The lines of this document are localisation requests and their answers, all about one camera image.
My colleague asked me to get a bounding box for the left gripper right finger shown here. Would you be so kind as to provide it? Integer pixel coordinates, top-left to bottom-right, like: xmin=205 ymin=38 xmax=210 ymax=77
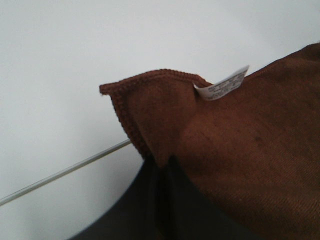
xmin=163 ymin=156 xmax=260 ymax=240

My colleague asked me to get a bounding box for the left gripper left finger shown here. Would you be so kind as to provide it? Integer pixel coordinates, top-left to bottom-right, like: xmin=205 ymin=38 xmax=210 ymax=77
xmin=71 ymin=156 xmax=165 ymax=240

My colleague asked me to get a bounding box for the brown towel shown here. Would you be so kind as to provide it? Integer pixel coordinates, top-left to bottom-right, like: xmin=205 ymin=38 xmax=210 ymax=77
xmin=99 ymin=43 xmax=320 ymax=240

